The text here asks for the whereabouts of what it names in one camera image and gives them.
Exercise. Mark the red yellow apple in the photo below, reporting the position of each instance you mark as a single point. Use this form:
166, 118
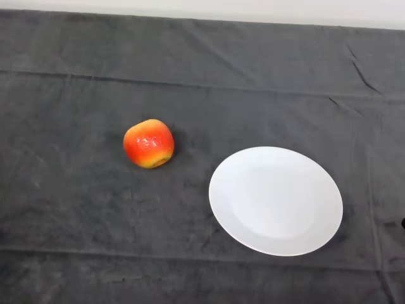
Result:
148, 144

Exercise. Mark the white round plate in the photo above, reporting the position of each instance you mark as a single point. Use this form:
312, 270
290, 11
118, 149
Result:
275, 202

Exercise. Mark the dark grey cloth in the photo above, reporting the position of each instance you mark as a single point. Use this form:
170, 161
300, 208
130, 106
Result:
95, 221

